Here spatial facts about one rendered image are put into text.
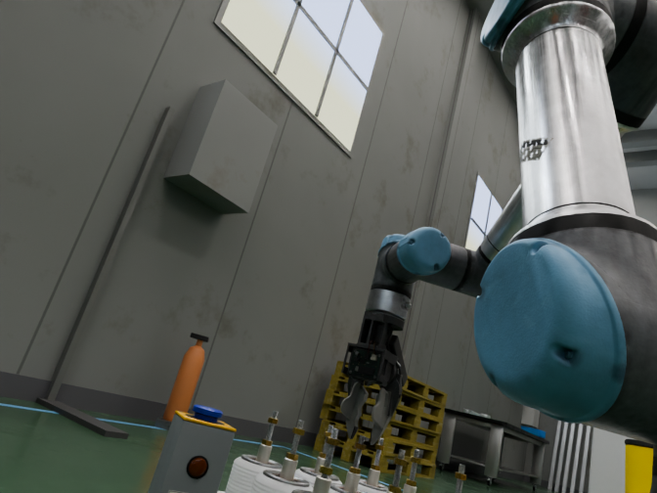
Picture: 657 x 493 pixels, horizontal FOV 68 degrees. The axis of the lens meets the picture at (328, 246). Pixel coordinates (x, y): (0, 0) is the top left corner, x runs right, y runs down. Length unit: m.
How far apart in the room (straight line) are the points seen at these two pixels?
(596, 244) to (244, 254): 3.60
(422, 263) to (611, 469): 6.02
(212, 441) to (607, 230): 0.51
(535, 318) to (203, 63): 3.62
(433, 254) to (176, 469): 0.47
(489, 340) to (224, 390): 3.59
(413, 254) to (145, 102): 2.89
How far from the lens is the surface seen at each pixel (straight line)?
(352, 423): 0.90
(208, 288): 3.68
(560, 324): 0.33
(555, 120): 0.49
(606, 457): 6.70
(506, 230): 0.79
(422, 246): 0.77
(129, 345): 3.38
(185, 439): 0.67
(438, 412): 5.07
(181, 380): 3.31
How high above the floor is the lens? 0.37
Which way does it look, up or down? 18 degrees up
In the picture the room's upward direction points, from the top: 15 degrees clockwise
